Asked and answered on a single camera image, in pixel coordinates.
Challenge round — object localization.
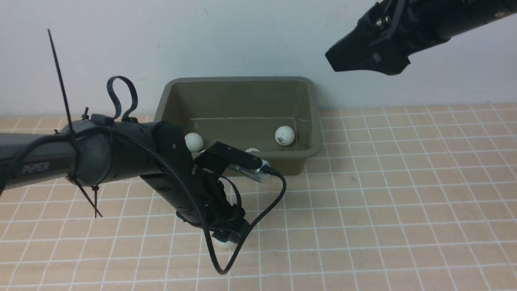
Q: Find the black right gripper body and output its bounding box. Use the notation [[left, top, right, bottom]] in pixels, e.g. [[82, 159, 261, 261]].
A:
[[357, 0, 451, 57]]

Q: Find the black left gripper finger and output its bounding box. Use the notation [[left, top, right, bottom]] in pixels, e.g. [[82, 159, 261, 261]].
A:
[[232, 220, 250, 243], [212, 230, 232, 242]]

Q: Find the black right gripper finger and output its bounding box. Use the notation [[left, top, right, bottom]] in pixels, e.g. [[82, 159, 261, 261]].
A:
[[325, 24, 388, 72], [364, 48, 410, 76]]

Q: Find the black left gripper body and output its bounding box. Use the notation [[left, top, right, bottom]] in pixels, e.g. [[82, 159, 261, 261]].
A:
[[141, 163, 246, 231]]

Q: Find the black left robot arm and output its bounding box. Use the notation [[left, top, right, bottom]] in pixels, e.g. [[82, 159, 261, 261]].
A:
[[1, 120, 259, 243]]

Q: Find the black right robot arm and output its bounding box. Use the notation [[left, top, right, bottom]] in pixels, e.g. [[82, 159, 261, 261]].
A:
[[325, 0, 517, 76]]

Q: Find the olive green plastic bin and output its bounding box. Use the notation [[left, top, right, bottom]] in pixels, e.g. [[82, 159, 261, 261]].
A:
[[154, 77, 323, 176]]

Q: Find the orange checkered tablecloth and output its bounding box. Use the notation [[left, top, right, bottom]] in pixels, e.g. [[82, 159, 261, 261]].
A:
[[0, 103, 517, 291]]

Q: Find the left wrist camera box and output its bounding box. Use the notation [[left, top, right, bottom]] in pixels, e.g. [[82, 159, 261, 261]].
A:
[[193, 141, 277, 183]]

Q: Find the black cable tie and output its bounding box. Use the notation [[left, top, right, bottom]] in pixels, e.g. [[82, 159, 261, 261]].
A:
[[46, 28, 103, 219]]

